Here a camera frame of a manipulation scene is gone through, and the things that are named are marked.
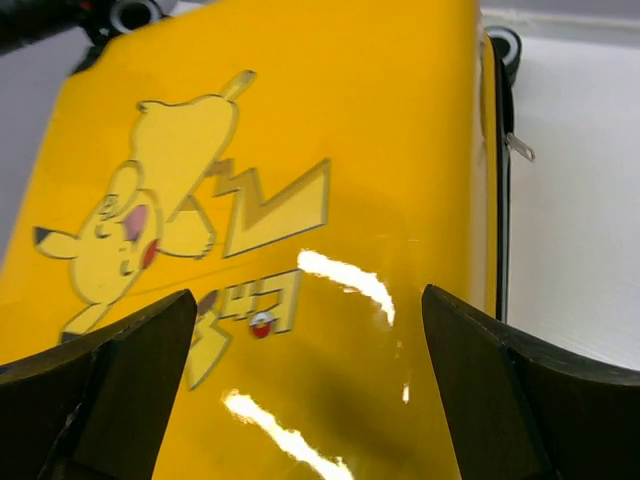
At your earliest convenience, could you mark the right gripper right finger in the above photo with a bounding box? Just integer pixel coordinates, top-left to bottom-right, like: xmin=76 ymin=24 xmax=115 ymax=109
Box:
xmin=422 ymin=285 xmax=639 ymax=479

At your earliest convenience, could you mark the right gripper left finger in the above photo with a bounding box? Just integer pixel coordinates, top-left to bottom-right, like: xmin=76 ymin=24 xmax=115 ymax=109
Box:
xmin=1 ymin=290 xmax=197 ymax=479

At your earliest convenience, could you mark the yellow hard-shell suitcase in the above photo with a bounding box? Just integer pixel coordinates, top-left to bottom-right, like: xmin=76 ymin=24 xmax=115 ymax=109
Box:
xmin=1 ymin=1 xmax=522 ymax=479

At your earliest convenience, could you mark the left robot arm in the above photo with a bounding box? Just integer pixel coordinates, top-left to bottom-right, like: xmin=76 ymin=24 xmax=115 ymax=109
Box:
xmin=1 ymin=0 xmax=114 ymax=55

